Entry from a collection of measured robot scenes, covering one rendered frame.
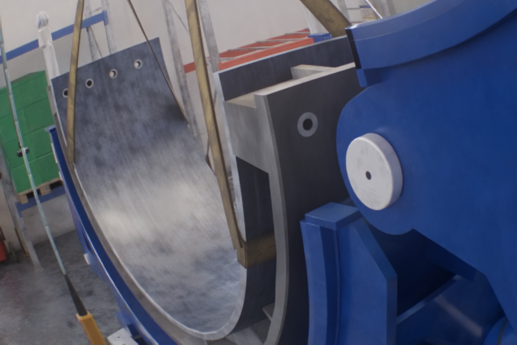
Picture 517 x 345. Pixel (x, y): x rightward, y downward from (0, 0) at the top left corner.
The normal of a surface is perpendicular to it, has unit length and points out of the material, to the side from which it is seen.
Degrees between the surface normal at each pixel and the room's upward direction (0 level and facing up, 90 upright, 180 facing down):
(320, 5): 105
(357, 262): 90
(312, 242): 90
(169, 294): 15
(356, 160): 90
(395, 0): 90
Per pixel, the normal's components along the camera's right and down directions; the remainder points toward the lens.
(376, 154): -0.83, 0.32
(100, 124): 0.41, -0.16
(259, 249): 0.54, 0.48
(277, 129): 0.51, 0.18
